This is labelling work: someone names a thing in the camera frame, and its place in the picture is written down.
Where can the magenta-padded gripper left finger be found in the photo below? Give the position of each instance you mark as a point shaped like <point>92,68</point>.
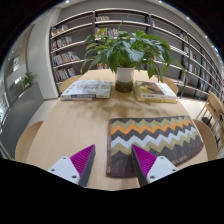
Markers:
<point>65,167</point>

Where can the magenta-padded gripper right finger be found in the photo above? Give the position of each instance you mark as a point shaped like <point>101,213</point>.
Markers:
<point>161,166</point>

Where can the zigzag striped towel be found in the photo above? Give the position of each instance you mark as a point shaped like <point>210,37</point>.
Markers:
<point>156,136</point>

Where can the yellow book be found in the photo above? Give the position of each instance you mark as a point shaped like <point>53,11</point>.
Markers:
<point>156,100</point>

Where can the slatted wooden chair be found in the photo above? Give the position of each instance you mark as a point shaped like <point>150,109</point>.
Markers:
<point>213,110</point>

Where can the book with dark picture cover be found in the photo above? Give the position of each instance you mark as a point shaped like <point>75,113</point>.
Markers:
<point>154,89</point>

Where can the white book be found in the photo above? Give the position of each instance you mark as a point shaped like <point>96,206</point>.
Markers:
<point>87,89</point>

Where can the small background potted plant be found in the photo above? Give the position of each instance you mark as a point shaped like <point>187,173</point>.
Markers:
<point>28,80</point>

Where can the green plant in white pot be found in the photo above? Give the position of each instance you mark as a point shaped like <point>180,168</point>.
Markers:
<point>128,53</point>

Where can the grey bookshelf unit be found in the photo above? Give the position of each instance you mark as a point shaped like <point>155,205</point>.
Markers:
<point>70,40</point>

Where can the ceiling lights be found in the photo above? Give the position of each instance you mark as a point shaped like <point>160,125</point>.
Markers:
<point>216,50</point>

